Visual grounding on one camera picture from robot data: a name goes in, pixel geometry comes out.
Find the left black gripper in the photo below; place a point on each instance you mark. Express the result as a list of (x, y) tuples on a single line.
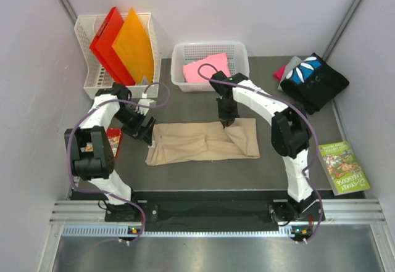
[(138, 131)]

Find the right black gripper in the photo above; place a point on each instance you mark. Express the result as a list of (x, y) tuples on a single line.
[(226, 117)]

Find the beige t shirt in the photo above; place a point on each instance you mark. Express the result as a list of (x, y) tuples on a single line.
[(185, 142)]

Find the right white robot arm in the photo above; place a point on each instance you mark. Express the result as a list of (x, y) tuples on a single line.
[(291, 133)]

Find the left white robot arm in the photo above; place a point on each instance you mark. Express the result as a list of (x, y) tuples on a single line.
[(89, 150)]

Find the red illustrated book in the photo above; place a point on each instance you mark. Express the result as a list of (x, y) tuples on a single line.
[(114, 136)]

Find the pink t shirt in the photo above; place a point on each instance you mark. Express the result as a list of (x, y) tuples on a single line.
[(218, 61)]

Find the magenta folded t shirt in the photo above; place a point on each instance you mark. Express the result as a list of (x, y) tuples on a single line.
[(282, 72)]

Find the white perforated plastic basket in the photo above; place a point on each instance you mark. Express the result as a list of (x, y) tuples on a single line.
[(189, 53)]

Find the white file organizer rack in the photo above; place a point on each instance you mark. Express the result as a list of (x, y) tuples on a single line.
[(97, 77)]

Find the orange clip file folder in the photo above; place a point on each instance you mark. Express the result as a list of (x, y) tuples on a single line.
[(133, 47)]

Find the grey folded t shirt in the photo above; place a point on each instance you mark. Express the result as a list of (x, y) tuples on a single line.
[(294, 62)]

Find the red clip file folder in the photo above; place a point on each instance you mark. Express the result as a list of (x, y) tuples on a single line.
[(101, 47)]

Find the green treehouse book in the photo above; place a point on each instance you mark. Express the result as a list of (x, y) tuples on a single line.
[(342, 169)]

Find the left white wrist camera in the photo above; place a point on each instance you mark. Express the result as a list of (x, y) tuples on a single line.
[(144, 104)]

